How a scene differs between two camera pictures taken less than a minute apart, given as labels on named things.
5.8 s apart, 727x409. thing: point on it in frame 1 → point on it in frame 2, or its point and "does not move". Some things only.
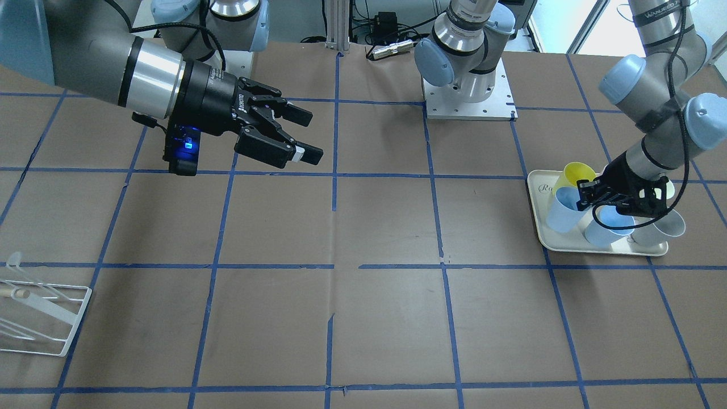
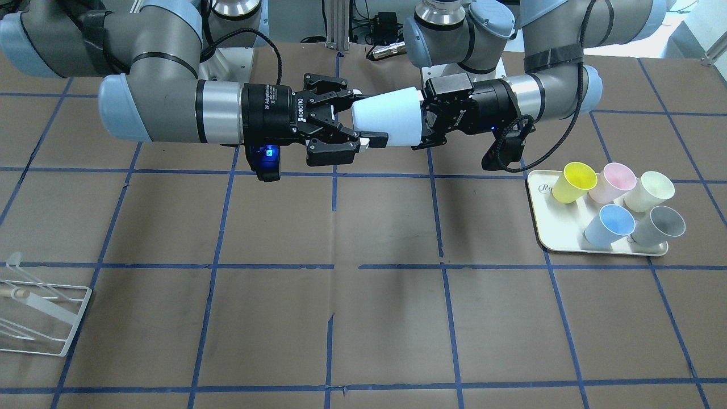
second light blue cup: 607,225 does not move
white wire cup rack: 37,318 does not move
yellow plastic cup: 573,172 does not move
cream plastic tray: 542,184 does not move
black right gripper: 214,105 → 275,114
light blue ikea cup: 563,215 → 398,113
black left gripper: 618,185 → 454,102
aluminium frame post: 338,25 does not move
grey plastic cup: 670,224 does not move
